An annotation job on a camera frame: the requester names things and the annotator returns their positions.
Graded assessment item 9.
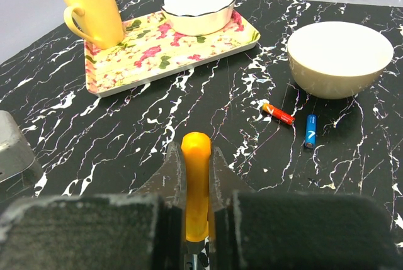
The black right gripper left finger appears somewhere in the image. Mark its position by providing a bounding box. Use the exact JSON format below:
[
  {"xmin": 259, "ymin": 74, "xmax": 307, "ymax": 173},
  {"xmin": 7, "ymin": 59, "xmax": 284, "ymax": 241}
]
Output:
[{"xmin": 1, "ymin": 142, "xmax": 186, "ymax": 269}]

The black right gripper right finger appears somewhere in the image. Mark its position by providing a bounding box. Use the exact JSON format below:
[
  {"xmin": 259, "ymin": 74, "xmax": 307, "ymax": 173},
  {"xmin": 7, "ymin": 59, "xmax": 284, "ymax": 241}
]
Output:
[{"xmin": 208, "ymin": 147, "xmax": 400, "ymax": 269}]

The light blue battery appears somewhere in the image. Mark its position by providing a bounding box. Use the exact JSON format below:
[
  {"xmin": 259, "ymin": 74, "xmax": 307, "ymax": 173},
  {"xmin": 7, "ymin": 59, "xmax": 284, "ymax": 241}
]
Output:
[{"xmin": 305, "ymin": 114, "xmax": 317, "ymax": 149}]

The red orange battery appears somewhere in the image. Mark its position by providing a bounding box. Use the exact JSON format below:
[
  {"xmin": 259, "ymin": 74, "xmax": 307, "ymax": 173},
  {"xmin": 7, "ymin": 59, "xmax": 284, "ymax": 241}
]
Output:
[{"xmin": 262, "ymin": 103, "xmax": 295, "ymax": 125}]

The floral rectangular tray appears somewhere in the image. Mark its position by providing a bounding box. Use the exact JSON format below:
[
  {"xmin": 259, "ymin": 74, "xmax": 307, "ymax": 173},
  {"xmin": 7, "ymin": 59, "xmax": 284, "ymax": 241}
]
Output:
[{"xmin": 84, "ymin": 11, "xmax": 261, "ymax": 98}]

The beige round bowl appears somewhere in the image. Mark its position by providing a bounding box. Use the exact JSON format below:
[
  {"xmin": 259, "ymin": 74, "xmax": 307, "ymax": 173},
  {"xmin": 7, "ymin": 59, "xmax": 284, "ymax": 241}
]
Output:
[{"xmin": 287, "ymin": 21, "xmax": 394, "ymax": 99}]

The yellow mug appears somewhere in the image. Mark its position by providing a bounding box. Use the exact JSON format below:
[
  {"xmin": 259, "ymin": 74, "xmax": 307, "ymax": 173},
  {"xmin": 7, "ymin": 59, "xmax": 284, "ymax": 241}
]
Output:
[{"xmin": 63, "ymin": 0, "xmax": 124, "ymax": 49}]

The white scalloped bowl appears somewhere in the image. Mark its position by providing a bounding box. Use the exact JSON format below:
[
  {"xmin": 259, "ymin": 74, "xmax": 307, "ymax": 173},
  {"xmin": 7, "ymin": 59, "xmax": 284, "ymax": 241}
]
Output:
[{"xmin": 161, "ymin": 0, "xmax": 236, "ymax": 36}]

